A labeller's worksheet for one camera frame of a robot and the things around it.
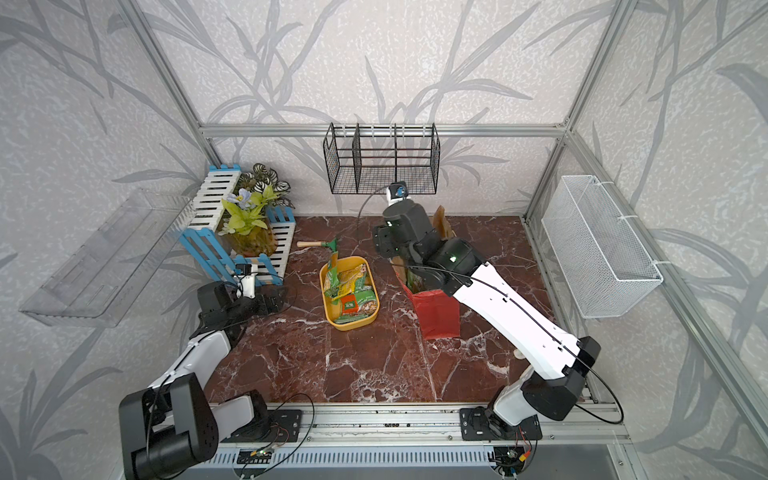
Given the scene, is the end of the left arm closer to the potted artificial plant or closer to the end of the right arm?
the potted artificial plant

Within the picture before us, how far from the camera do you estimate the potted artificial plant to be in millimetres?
Answer: 875

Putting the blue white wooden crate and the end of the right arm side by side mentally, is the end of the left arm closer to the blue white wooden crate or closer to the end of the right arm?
the blue white wooden crate

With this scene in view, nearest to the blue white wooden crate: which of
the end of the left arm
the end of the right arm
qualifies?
the end of the left arm

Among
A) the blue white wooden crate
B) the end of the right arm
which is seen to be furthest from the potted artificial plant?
the end of the right arm
